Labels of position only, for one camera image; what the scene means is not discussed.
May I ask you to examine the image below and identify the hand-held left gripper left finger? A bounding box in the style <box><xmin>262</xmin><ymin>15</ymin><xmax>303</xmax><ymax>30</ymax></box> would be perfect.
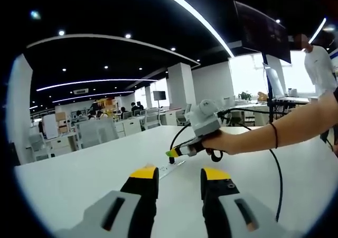
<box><xmin>55</xmin><ymin>164</ymin><xmax>160</xmax><ymax>238</ymax></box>

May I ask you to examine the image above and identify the large black monitor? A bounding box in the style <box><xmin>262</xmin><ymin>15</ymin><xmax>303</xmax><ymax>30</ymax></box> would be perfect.
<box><xmin>233</xmin><ymin>0</ymin><xmax>293</xmax><ymax>64</ymax></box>

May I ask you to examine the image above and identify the green potted plant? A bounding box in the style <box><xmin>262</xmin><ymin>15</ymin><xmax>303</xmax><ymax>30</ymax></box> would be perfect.
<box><xmin>238</xmin><ymin>90</ymin><xmax>252</xmax><ymax>102</ymax></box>

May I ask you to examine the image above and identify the black monitor stand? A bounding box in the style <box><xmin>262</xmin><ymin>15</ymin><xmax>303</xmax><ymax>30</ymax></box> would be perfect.
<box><xmin>260</xmin><ymin>52</ymin><xmax>276</xmax><ymax>125</ymax></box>

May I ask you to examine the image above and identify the white office desk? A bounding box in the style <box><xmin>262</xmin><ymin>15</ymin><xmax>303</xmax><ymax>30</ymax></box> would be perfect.
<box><xmin>229</xmin><ymin>96</ymin><xmax>319</xmax><ymax>128</ymax></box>

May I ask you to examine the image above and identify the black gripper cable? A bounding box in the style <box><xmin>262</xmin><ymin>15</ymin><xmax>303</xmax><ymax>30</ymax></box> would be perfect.
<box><xmin>216</xmin><ymin>107</ymin><xmax>273</xmax><ymax>117</ymax></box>

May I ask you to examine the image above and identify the black wrist band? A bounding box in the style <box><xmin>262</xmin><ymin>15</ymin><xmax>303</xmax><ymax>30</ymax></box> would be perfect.
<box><xmin>269</xmin><ymin>122</ymin><xmax>279</xmax><ymax>150</ymax></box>

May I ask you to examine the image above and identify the long ceiling light strip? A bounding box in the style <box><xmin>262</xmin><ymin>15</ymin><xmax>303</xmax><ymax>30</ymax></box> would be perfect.
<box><xmin>146</xmin><ymin>0</ymin><xmax>236</xmax><ymax>58</ymax></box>

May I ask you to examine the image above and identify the person's right hand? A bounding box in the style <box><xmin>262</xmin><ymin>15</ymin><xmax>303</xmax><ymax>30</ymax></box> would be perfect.
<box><xmin>203</xmin><ymin>130</ymin><xmax>248</xmax><ymax>157</ymax></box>

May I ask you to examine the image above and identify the silver laptop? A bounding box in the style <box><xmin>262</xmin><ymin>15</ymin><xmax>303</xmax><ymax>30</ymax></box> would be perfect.
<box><xmin>262</xmin><ymin>62</ymin><xmax>310</xmax><ymax>103</ymax></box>

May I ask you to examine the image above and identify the white office chair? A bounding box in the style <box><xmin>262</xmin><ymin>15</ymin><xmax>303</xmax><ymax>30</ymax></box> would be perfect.
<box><xmin>78</xmin><ymin>117</ymin><xmax>120</xmax><ymax>149</ymax></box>
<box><xmin>28</xmin><ymin>133</ymin><xmax>51</xmax><ymax>162</ymax></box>
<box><xmin>175</xmin><ymin>104</ymin><xmax>192</xmax><ymax>127</ymax></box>
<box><xmin>143</xmin><ymin>107</ymin><xmax>162</xmax><ymax>130</ymax></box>

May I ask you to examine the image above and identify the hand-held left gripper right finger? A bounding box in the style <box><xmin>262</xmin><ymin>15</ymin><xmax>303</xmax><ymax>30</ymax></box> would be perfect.
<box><xmin>200</xmin><ymin>166</ymin><xmax>294</xmax><ymax>238</ymax></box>

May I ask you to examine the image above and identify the black USB data cable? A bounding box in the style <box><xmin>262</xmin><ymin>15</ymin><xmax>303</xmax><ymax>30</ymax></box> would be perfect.
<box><xmin>168</xmin><ymin>123</ymin><xmax>284</xmax><ymax>223</ymax></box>

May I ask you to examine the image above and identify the white drawer cabinet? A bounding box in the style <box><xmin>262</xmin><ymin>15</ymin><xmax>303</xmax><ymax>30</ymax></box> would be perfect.
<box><xmin>49</xmin><ymin>134</ymin><xmax>74</xmax><ymax>154</ymax></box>

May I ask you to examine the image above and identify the white board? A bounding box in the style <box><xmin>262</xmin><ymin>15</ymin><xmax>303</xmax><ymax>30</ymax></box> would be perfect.
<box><xmin>42</xmin><ymin>114</ymin><xmax>59</xmax><ymax>140</ymax></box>

